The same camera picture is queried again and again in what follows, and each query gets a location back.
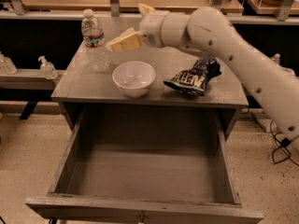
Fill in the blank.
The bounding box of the clear bottle far left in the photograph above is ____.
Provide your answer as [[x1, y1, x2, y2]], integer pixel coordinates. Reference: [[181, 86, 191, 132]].
[[0, 52, 17, 75]]

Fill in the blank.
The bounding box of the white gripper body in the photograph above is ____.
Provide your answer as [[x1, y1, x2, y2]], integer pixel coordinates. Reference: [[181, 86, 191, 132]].
[[139, 10, 169, 48]]

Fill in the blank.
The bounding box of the clear plastic water bottle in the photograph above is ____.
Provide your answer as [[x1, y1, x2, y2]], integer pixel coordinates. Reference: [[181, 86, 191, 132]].
[[81, 9, 109, 72]]

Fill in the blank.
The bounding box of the white power strip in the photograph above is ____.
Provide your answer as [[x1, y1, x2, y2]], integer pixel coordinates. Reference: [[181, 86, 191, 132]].
[[252, 109, 277, 133]]

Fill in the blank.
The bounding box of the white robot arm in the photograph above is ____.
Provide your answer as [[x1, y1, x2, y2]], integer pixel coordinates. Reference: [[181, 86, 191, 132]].
[[107, 5, 299, 143]]

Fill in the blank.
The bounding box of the wooden background table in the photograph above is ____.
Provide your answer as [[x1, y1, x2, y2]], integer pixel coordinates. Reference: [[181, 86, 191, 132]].
[[21, 0, 209, 12]]

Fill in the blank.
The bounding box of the small background water bottle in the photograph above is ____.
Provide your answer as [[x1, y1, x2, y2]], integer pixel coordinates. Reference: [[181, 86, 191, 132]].
[[271, 53, 295, 76]]

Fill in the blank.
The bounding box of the white bowl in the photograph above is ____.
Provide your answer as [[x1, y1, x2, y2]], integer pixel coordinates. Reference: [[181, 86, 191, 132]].
[[112, 61, 156, 98]]

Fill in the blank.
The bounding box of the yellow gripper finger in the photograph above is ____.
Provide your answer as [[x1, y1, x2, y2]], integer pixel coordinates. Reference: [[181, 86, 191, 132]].
[[106, 28, 143, 52], [138, 3, 155, 16]]

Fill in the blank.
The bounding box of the open grey top drawer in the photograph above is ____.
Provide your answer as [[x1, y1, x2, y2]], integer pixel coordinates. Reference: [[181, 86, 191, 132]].
[[26, 110, 263, 224]]

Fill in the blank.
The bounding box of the low grey bench left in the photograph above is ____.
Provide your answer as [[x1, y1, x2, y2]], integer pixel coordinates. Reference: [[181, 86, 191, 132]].
[[0, 69, 64, 119]]

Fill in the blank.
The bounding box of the grey wooden cabinet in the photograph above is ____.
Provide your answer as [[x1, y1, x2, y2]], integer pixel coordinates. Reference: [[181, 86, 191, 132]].
[[51, 45, 248, 134]]

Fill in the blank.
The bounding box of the dark blue chip bag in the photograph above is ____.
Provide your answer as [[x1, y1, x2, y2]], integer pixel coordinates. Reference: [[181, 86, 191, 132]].
[[164, 58, 221, 96]]

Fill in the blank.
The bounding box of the clear sanitizer pump bottle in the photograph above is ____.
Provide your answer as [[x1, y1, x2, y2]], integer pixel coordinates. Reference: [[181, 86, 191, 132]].
[[38, 56, 58, 79]]

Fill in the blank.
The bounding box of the black floor cable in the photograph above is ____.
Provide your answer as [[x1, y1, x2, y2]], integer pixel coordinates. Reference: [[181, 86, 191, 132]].
[[269, 120, 299, 167]]

